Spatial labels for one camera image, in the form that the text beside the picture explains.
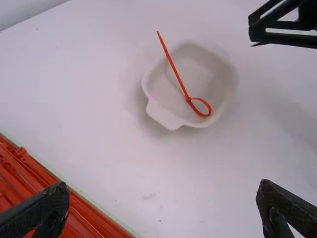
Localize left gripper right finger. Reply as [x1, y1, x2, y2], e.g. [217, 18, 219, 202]
[256, 178, 317, 238]

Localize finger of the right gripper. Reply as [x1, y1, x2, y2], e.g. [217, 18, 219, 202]
[249, 26, 317, 50]
[248, 0, 317, 31]

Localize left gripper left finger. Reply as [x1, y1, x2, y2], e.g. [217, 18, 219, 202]
[0, 180, 71, 238]

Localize orange cable tie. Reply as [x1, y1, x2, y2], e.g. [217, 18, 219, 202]
[156, 30, 212, 118]

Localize white dish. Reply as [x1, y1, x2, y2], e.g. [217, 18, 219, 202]
[140, 39, 240, 131]

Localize row of orange cable ties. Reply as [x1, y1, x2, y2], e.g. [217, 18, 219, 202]
[0, 132, 135, 238]

